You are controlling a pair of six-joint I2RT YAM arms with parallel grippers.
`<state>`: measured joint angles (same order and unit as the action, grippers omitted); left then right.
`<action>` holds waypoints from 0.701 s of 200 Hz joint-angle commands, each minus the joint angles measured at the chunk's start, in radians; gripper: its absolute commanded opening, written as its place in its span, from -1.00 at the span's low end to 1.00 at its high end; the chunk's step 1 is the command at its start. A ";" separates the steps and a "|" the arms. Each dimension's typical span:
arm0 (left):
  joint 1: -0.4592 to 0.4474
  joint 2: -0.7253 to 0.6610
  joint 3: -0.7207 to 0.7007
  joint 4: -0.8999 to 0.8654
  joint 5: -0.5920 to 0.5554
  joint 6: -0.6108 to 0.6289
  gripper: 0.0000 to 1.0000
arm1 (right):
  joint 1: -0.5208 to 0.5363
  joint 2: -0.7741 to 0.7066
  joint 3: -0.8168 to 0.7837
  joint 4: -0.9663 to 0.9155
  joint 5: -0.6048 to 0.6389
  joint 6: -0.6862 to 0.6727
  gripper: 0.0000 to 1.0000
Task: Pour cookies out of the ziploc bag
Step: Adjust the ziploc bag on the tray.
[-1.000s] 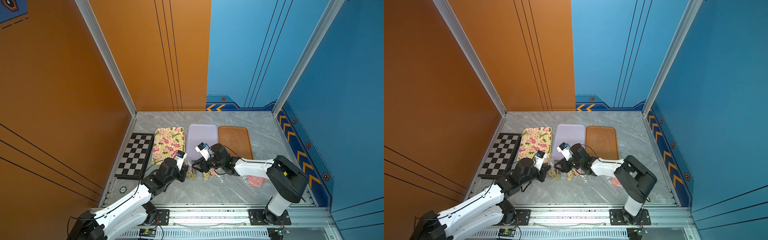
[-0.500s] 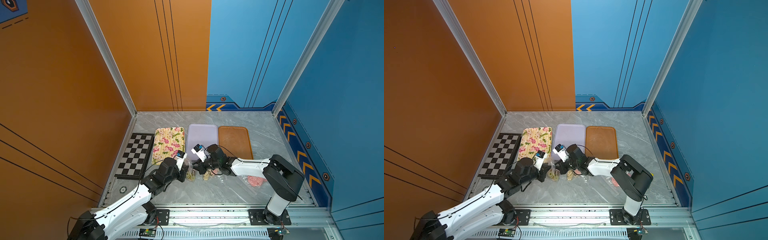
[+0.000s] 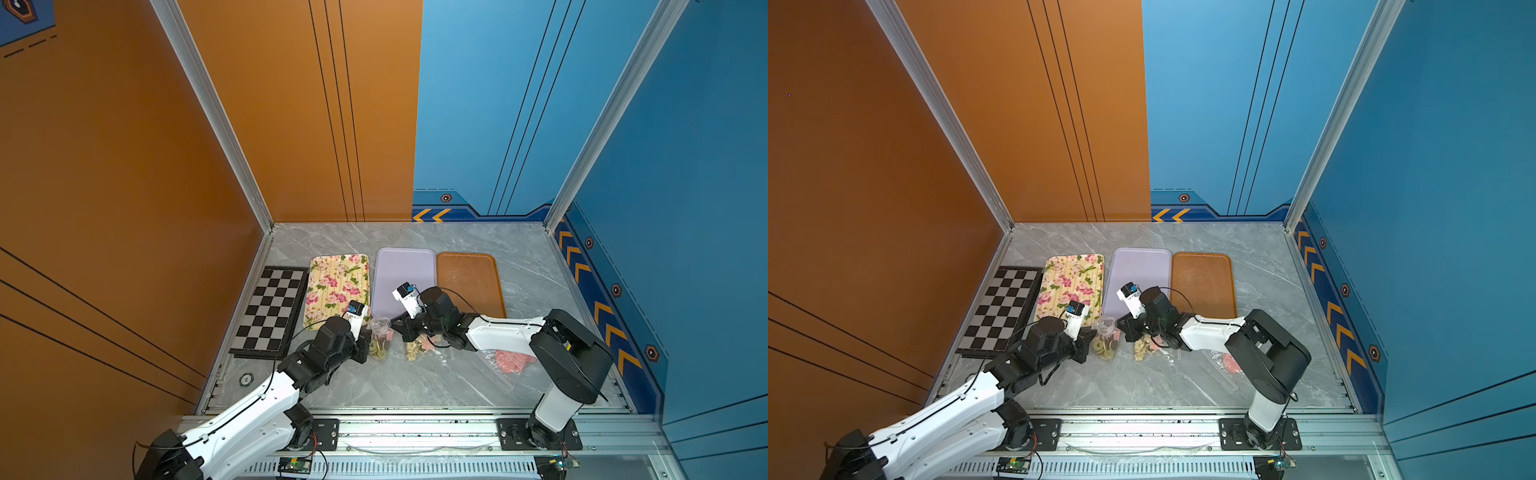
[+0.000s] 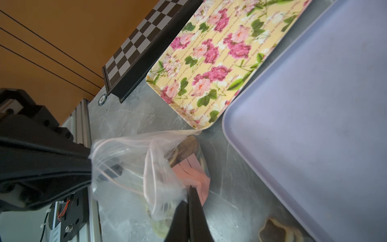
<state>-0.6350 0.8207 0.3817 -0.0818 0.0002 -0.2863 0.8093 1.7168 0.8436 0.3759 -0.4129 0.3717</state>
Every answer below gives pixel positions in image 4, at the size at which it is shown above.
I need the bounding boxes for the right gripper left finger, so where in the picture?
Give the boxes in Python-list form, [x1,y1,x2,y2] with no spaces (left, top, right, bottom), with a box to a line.
[164,201,189,242]

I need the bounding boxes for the ziploc bag ring cookies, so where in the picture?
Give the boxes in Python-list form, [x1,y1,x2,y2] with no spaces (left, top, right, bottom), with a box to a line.
[89,130,211,242]

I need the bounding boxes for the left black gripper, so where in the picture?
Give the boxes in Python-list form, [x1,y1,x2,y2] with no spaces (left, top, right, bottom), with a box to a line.
[1,88,123,212]

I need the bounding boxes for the black white checkerboard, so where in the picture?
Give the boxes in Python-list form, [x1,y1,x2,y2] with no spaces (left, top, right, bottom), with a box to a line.
[102,1,203,102]

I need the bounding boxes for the floral pattern tray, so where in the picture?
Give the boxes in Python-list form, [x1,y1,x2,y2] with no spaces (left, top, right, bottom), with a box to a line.
[146,0,309,130]

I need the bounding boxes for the lavender plastic tray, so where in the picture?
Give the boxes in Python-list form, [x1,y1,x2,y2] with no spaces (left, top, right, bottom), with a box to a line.
[222,1,387,242]

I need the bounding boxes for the aluminium front rail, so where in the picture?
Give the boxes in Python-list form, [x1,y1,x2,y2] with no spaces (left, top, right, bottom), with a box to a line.
[51,100,102,242]

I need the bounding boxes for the ziploc bag mixed cookies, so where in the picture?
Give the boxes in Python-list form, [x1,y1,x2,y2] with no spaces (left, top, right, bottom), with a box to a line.
[259,217,304,242]

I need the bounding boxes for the round floor grommet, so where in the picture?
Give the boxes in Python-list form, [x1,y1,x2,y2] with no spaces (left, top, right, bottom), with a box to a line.
[98,94,107,106]

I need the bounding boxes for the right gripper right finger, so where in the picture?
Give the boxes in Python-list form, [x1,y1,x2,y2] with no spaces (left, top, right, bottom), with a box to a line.
[188,187,214,242]

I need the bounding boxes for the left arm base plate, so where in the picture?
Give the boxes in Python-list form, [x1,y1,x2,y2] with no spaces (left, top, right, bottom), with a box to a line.
[45,188,89,242]

